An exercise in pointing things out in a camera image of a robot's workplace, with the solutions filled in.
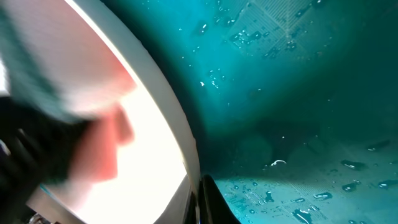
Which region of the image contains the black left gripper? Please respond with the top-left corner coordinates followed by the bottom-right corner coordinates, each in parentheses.
top-left (1, 96), bottom-right (89, 224)

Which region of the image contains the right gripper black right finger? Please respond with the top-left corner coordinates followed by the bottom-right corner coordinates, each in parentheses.
top-left (198, 175), bottom-right (240, 224)

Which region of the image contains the white plate with red stain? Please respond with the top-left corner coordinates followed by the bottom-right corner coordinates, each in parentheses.
top-left (26, 0), bottom-right (201, 224)

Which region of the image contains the pink round sponge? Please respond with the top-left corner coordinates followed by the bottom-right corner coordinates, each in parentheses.
top-left (1, 0), bottom-right (135, 182)

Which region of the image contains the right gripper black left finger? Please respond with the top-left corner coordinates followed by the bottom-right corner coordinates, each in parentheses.
top-left (183, 192), bottom-right (197, 224)

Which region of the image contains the teal plastic tray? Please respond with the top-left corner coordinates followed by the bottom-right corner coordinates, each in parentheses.
top-left (106, 0), bottom-right (397, 223)

